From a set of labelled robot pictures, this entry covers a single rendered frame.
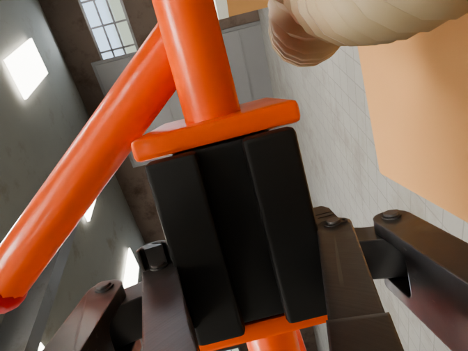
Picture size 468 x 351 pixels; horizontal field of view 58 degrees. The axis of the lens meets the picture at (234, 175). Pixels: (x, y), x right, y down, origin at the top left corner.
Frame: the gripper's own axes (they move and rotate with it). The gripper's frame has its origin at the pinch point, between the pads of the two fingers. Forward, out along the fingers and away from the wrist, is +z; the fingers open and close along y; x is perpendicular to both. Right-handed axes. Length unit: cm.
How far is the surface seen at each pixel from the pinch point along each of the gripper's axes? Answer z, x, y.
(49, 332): 484, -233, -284
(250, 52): 883, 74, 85
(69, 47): 856, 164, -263
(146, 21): 851, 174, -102
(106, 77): 878, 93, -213
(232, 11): 197, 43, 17
